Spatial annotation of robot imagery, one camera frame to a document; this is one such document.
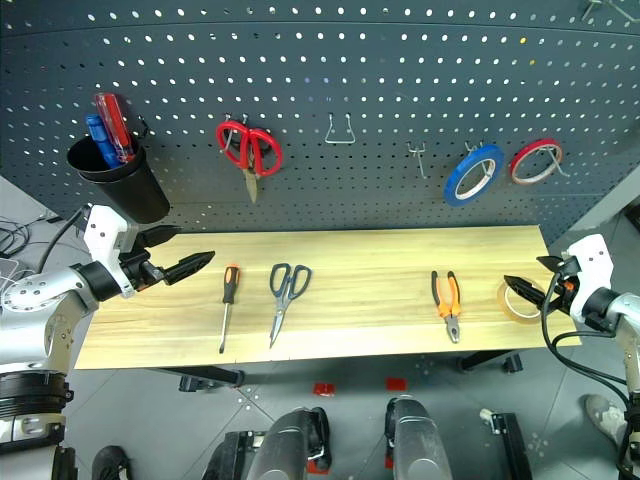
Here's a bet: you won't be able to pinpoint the dark blue-handled scissors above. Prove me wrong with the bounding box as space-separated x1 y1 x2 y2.
268 262 313 350

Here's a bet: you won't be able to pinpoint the blue-handled screwdriver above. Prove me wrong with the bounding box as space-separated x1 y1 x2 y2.
85 114 122 169

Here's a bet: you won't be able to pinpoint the grey white shoe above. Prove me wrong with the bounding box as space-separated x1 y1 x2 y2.
584 394 629 444

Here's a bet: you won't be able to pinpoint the black table leg foot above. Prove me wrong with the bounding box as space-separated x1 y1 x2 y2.
153 365 247 393
456 349 525 376

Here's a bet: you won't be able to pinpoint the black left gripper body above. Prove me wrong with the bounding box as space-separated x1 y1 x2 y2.
118 230 169 292

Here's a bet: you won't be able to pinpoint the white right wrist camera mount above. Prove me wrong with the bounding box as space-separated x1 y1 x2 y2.
561 233 616 326

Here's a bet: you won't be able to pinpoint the orange black pliers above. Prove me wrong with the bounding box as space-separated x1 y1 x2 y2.
430 269 463 345

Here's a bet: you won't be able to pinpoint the red tape roll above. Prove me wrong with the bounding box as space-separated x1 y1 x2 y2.
508 137 564 187

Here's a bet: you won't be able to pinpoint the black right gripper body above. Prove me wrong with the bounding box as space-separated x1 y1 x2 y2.
541 258 581 315

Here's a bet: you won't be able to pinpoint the dark rounded shape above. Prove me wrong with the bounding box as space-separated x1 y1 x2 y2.
90 445 134 480

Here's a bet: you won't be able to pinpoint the metal tape hook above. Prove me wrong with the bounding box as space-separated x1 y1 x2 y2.
546 143 572 179
463 140 494 177

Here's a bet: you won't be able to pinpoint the trapezoid wire hook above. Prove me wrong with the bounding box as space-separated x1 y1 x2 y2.
324 111 358 147

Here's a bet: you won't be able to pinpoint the clear tape roll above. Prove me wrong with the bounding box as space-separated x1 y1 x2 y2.
496 277 544 324

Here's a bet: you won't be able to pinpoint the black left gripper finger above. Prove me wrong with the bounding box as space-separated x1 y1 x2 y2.
144 224 184 249
164 250 217 287

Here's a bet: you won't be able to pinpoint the metal scissors hook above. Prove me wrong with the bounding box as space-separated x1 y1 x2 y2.
221 112 251 153

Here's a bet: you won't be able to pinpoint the grey metal hook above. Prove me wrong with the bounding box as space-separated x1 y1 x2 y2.
581 0 640 24

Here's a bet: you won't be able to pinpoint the blue tape roll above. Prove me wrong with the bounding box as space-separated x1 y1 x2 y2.
442 143 506 208

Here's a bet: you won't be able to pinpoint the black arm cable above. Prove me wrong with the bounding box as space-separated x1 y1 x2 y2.
38 204 94 274
539 269 632 480

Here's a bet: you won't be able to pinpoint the grey robot leg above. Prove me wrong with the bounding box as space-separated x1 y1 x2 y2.
246 406 332 480
384 395 454 480

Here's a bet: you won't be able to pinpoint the metal double-prong hook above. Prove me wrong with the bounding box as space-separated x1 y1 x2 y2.
405 140 430 180

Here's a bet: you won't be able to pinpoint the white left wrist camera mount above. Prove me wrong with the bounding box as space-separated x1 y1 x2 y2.
81 203 140 300

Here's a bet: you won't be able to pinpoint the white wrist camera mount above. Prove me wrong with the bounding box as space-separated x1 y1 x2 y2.
81 203 140 300
561 233 616 326

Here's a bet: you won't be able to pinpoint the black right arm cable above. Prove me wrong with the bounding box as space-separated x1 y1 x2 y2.
539 269 632 480

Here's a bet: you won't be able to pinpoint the black floor cables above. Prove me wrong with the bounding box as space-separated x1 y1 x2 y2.
0 212 62 257

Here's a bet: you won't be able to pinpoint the dark grey pegboard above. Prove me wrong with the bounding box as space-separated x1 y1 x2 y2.
0 0 640 247

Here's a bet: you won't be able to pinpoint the red-handled scissors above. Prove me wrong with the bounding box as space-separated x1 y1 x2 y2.
215 119 285 205

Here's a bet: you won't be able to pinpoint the black plastic cup holder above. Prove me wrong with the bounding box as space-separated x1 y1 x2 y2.
66 134 172 225

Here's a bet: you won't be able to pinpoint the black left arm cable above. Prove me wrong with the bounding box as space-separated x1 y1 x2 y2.
38 204 94 274

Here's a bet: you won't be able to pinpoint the orange black screwdriver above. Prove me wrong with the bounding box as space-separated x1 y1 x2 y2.
217 264 243 356

